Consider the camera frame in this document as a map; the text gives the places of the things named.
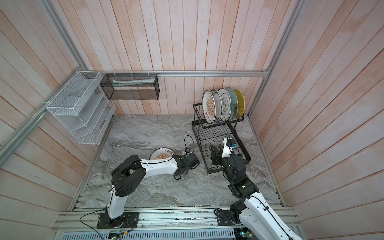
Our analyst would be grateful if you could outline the black mesh wall basket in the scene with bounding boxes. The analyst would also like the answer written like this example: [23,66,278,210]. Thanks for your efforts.
[100,73,160,101]

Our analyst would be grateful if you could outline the black two-tier dish rack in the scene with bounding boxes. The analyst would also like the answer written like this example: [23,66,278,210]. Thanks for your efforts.
[192,103,251,174]

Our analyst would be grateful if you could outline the mint green flower plate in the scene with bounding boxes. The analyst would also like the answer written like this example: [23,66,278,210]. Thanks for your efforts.
[226,87,239,121]

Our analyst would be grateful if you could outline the aluminium mounting rail base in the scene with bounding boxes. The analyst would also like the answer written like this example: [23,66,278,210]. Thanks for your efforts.
[50,205,301,240]

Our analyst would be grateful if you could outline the white wire mesh shelf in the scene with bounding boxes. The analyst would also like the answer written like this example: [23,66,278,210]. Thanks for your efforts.
[47,72,116,145]

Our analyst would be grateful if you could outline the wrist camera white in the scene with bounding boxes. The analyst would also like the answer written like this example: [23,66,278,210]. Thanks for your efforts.
[222,137,236,158]
[182,148,193,156]

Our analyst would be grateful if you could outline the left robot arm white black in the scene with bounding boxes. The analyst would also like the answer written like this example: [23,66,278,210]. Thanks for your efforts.
[107,153,200,220]

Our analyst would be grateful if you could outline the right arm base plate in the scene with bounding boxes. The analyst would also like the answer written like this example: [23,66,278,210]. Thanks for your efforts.
[214,208,233,226]

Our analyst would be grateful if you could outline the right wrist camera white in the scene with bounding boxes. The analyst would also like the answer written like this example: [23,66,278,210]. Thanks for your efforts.
[222,137,236,158]

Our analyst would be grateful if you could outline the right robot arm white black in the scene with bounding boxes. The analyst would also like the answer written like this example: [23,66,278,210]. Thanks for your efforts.
[211,145,301,240]

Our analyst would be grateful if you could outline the horizontal aluminium frame bar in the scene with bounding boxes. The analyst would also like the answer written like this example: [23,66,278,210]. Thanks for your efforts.
[95,70,269,78]

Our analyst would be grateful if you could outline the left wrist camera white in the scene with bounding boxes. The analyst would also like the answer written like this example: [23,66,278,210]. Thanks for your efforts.
[182,148,193,156]

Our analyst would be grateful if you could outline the white plate dark rim characters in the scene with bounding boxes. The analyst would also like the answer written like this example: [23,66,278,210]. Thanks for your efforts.
[218,88,232,121]

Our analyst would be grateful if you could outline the orange sunburst plate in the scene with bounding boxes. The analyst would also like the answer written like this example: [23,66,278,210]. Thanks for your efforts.
[150,148,175,160]
[202,91,216,124]

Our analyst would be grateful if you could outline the right aluminium frame post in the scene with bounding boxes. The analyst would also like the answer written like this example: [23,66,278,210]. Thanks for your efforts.
[248,0,308,119]

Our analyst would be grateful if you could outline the left aluminium frame bar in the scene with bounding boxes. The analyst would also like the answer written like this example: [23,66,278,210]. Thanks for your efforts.
[1,65,85,167]

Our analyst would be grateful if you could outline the white plate green lettered rim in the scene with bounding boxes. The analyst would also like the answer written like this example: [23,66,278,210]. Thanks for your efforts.
[211,89,223,122]

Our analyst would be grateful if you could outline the yellow woven round plate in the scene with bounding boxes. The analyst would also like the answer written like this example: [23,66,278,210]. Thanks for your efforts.
[234,89,245,119]

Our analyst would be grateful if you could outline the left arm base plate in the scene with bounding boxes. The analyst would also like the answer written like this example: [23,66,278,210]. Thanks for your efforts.
[97,212,140,229]

